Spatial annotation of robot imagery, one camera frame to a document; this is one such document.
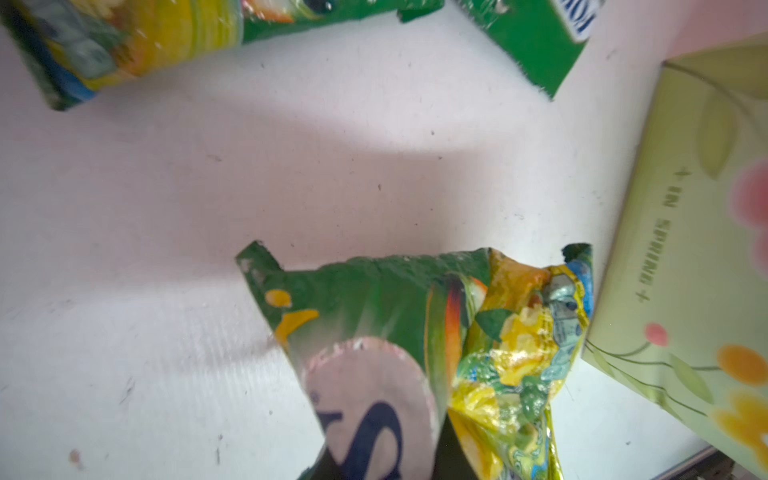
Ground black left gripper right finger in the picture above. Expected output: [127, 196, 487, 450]
[431, 418, 477, 480]

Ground green yellow Fox's bag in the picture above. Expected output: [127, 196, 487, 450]
[1, 0, 443, 111]
[237, 242, 593, 479]

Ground illustrated paper gift bag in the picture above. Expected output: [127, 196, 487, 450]
[583, 33, 767, 478]

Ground green candy bag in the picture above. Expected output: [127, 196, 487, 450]
[459, 0, 604, 98]

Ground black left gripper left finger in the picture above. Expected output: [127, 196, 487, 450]
[298, 447, 342, 480]

